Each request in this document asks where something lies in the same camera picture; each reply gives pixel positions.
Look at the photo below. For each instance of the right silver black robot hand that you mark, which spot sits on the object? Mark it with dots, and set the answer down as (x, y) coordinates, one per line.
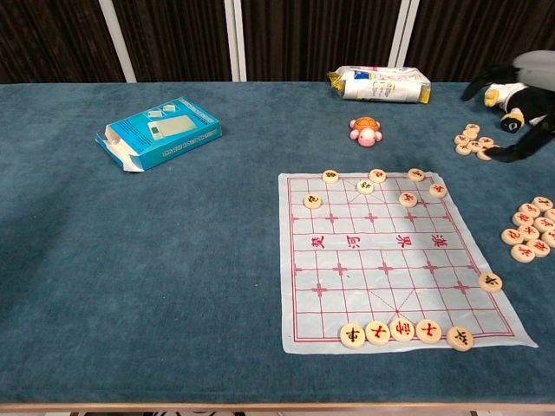
(537, 69)

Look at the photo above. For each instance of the chinese chess board mat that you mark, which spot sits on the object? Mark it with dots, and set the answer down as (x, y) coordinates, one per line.
(368, 260)

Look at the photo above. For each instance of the white partition frame post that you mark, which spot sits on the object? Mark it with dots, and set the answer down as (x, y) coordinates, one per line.
(236, 43)
(403, 34)
(119, 43)

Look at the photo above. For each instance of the pink orange turtle toy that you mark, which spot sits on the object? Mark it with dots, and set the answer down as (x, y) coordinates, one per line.
(366, 134)

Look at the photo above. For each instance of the white yellow snack packet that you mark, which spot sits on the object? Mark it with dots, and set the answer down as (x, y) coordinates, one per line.
(381, 86)

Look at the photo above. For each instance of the blue scale cardboard box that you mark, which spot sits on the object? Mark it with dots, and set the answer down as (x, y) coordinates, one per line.
(173, 134)

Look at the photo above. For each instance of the black white penguin plush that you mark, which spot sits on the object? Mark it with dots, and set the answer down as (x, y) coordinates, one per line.
(509, 93)

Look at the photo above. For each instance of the dark ribbed partition panel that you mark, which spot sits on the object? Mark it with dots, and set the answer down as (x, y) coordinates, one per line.
(173, 39)
(316, 34)
(477, 30)
(52, 39)

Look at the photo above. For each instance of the teal felt table cover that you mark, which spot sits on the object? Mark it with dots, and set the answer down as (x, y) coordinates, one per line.
(130, 260)

